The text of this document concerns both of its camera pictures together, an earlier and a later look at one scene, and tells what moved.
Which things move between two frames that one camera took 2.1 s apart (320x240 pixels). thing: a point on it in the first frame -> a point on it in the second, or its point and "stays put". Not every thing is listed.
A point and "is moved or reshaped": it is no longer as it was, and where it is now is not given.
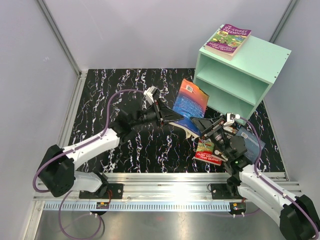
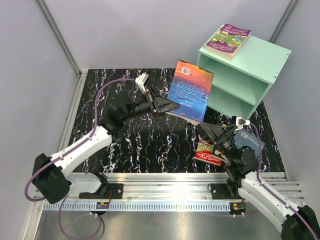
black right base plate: [220, 191] stays put
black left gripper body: [150, 115] -> [143, 106]
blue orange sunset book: [191, 101] is moved or reshaped
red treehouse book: [204, 152] stays put
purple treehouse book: [227, 40] stays put
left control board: [102, 205] stays put
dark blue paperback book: [251, 144] stays put
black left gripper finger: [169, 115] -> [163, 104]
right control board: [237, 207] stays put
